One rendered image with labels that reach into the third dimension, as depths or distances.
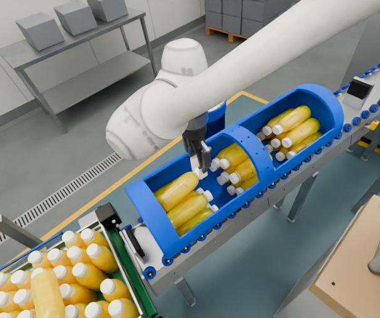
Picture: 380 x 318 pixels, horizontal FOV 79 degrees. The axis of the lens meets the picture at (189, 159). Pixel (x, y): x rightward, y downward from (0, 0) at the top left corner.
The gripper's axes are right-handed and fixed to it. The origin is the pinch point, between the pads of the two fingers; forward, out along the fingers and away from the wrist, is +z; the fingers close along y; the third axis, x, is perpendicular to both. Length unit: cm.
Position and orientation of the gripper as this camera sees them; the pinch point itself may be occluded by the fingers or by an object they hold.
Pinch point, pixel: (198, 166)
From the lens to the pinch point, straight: 79.4
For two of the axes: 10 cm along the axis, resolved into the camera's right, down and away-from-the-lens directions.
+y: -5.7, -5.8, 5.9
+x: -8.1, 5.0, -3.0
